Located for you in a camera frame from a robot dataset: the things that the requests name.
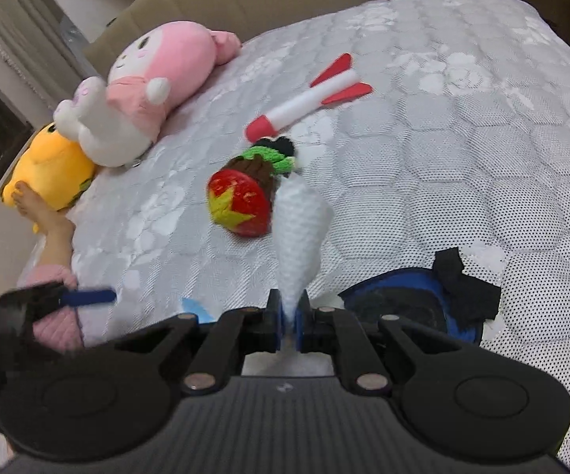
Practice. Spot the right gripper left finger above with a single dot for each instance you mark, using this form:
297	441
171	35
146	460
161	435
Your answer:
274	321

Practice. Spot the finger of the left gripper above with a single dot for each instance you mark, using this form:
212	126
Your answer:
88	297

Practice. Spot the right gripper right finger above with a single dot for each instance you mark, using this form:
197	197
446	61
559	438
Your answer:
303	323

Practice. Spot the blue white wipes pack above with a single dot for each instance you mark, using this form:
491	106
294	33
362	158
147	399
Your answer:
190	306

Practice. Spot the white crochet cloth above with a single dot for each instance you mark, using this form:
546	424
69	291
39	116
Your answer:
300	222

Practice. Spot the bare foot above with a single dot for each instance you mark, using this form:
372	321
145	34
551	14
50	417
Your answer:
57	228

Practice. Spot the yellow plush toy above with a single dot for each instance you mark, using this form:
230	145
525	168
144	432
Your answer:
55	167

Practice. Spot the green black crochet cupcake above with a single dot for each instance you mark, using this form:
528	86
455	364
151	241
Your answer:
279	152

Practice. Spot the pink plush rabbit toy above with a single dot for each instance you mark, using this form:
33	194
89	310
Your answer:
116	119

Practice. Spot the red white toy rocket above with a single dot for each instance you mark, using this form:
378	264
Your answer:
338	83

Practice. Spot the quilted grey bed cover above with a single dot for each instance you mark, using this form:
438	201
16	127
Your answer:
463	143

